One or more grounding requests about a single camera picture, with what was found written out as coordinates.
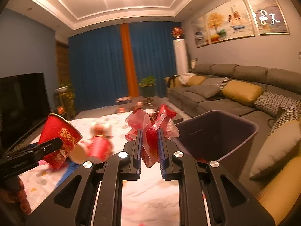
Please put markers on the printed red paper cup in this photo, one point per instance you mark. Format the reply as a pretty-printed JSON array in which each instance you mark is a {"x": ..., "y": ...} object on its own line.
[{"x": 61, "y": 131}]

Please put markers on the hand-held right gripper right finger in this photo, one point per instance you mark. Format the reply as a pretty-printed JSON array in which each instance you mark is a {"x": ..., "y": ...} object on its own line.
[{"x": 161, "y": 146}]

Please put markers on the flat grey cushion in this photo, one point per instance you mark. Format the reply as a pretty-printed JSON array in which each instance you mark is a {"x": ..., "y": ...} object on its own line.
[{"x": 204, "y": 91}]

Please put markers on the fruit plate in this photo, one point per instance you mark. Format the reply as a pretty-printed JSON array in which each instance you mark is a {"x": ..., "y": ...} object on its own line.
[{"x": 123, "y": 99}]

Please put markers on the small landscape painting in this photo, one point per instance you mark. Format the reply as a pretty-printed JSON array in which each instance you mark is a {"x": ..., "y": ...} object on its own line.
[{"x": 199, "y": 32}]

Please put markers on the grey fabric sofa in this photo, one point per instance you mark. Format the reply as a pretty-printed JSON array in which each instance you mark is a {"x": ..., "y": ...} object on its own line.
[{"x": 249, "y": 71}]

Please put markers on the purple framed painting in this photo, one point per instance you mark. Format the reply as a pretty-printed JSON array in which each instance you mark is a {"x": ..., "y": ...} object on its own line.
[{"x": 267, "y": 10}]

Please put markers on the wide sailboat painting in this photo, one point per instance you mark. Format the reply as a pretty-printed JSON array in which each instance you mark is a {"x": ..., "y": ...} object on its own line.
[{"x": 229, "y": 20}]

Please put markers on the dark coffee table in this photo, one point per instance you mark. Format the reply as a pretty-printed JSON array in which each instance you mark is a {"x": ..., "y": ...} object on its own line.
[{"x": 150, "y": 103}]

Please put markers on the red plastic bag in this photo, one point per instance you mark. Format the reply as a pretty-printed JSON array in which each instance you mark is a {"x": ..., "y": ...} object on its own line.
[{"x": 150, "y": 143}]

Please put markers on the dark television cabinet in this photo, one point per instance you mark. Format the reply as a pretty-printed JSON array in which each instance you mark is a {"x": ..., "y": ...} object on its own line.
[{"x": 29, "y": 137}]

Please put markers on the person's left hand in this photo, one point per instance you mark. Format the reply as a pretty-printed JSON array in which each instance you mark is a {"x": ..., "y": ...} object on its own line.
[{"x": 22, "y": 197}]

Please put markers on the white cloth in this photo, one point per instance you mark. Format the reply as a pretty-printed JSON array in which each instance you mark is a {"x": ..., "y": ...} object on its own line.
[{"x": 187, "y": 77}]

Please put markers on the large yellow seat cushion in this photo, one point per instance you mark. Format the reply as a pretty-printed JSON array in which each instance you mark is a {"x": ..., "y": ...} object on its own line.
[{"x": 282, "y": 197}]

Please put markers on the white standing air conditioner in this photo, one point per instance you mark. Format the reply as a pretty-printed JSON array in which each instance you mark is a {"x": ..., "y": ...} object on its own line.
[{"x": 180, "y": 56}]

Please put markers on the red flower ornament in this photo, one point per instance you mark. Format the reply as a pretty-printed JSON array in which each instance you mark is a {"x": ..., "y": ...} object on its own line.
[{"x": 177, "y": 32}]

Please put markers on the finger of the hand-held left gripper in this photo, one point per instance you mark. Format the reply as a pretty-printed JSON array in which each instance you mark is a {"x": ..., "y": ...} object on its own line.
[
  {"x": 30, "y": 146},
  {"x": 50, "y": 145}
]

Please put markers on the orange curtain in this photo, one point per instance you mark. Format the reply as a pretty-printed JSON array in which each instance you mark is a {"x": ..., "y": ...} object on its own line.
[{"x": 129, "y": 61}]

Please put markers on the plump yellow cushion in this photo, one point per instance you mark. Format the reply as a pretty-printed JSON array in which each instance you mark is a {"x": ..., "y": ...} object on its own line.
[{"x": 242, "y": 93}]

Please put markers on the grey plastic bin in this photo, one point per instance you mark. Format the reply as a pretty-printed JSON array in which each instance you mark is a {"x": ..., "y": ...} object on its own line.
[{"x": 211, "y": 134}]

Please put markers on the gold plant stand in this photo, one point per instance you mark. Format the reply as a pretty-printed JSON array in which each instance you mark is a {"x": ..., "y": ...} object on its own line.
[{"x": 67, "y": 107}]

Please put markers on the black television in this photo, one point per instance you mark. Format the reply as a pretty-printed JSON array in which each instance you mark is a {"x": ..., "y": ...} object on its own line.
[{"x": 21, "y": 106}]

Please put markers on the small pink figurine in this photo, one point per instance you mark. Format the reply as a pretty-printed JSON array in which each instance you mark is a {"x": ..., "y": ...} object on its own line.
[{"x": 138, "y": 104}]

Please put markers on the potted green plant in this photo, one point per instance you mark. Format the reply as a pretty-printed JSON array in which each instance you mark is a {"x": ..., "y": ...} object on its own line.
[{"x": 147, "y": 86}]

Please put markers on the patterned white tablecloth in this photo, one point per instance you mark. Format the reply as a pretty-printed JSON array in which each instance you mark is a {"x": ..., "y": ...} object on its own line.
[{"x": 145, "y": 200}]

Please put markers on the brown wooden wall panel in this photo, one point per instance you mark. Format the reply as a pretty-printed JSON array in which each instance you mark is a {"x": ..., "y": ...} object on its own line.
[{"x": 61, "y": 63}]

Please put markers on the small white appliance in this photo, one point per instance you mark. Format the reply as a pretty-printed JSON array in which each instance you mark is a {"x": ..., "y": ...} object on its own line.
[{"x": 193, "y": 63}]

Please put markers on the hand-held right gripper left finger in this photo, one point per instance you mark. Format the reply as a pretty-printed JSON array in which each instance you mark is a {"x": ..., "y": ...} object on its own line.
[{"x": 139, "y": 146}]

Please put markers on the light grey cushion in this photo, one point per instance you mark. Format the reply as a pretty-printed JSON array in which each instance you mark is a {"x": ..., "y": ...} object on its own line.
[{"x": 277, "y": 148}]

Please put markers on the orange fruit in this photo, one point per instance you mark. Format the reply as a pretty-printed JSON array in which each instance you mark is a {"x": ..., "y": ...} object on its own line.
[{"x": 121, "y": 110}]

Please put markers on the black white patterned cushion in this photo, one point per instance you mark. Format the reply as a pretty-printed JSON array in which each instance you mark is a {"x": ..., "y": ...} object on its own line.
[
  {"x": 288, "y": 120},
  {"x": 272, "y": 100},
  {"x": 219, "y": 82}
]

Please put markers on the small yellow cushion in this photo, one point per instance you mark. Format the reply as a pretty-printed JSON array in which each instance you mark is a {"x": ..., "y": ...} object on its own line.
[{"x": 195, "y": 81}]

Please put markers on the blue curtain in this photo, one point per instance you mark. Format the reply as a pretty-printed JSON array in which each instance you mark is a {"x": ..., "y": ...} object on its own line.
[
  {"x": 96, "y": 68},
  {"x": 152, "y": 56}
]

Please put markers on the trailing green plant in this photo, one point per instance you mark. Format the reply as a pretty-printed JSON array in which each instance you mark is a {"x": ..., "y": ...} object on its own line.
[{"x": 65, "y": 88}]

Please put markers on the plain red paper cup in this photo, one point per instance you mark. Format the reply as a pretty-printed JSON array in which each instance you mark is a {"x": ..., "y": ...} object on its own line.
[{"x": 101, "y": 147}]

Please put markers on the orange glowing ornament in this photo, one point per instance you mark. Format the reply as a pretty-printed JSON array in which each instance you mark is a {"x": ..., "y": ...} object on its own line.
[{"x": 60, "y": 110}]

